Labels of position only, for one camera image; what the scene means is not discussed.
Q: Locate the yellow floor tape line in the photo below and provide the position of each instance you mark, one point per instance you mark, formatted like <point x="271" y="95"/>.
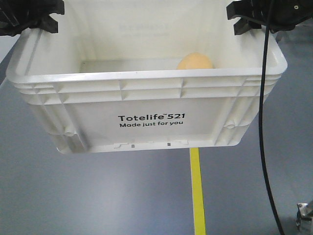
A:
<point x="197" y="192"/>

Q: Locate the metal caster foot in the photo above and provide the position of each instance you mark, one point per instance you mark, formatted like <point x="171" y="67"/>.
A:
<point x="304" y="220"/>

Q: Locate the white plastic tote crate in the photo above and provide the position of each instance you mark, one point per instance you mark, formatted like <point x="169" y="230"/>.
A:
<point x="108" y="80"/>

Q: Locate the yellow smiling plush ball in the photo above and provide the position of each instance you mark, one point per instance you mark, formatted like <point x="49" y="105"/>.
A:
<point x="195" y="60"/>

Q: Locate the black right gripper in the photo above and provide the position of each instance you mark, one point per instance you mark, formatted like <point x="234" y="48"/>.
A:
<point x="285" y="15"/>

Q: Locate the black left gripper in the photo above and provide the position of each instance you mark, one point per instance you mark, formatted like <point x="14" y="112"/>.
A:
<point x="18" y="15"/>

